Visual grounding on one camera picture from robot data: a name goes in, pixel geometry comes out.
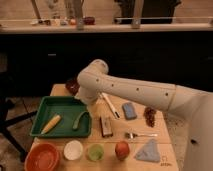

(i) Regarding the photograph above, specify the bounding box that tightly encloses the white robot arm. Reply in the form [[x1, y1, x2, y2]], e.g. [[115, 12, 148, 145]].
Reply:
[[77, 59, 213, 171]]

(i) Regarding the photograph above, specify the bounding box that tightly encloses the dark red bowl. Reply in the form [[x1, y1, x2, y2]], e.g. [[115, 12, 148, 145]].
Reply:
[[65, 78, 80, 96]]

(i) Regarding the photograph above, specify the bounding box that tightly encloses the red bowl on counter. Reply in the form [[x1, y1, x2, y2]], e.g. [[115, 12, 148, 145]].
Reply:
[[83, 17, 95, 25]]

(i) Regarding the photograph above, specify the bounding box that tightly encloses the white small bowl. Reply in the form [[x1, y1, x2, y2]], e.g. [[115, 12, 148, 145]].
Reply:
[[63, 140, 83, 161]]

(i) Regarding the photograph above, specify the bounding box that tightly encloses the orange red bowl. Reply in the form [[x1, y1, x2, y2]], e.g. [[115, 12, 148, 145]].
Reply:
[[24, 143, 60, 171]]

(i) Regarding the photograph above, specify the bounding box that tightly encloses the blue sponge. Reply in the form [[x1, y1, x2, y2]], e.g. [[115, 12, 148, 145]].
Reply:
[[122, 102, 137, 120]]

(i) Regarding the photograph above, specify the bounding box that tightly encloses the brown wooden block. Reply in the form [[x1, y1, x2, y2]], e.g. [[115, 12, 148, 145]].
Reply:
[[100, 116, 113, 137]]

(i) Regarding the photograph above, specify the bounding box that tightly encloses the green plastic tray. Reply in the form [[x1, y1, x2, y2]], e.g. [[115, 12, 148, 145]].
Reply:
[[30, 96, 92, 138]]

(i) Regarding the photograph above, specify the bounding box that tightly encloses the bunch of red grapes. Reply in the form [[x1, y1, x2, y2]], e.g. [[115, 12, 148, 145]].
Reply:
[[143, 107, 157, 127]]

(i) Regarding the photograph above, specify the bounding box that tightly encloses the silver fork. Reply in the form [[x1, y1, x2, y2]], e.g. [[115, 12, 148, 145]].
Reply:
[[124, 132, 158, 139]]

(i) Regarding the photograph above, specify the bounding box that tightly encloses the orange red apple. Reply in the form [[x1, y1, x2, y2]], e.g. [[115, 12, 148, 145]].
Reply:
[[115, 141, 130, 161]]

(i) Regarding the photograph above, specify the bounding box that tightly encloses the green cup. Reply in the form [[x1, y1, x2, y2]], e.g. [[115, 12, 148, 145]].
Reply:
[[87, 144, 104, 162]]

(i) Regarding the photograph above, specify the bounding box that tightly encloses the blue folded cloth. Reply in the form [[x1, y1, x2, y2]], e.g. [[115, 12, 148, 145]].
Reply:
[[134, 139, 160, 163]]

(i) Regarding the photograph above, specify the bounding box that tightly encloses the black chair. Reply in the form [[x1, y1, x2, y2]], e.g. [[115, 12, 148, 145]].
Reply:
[[0, 72, 36, 162]]

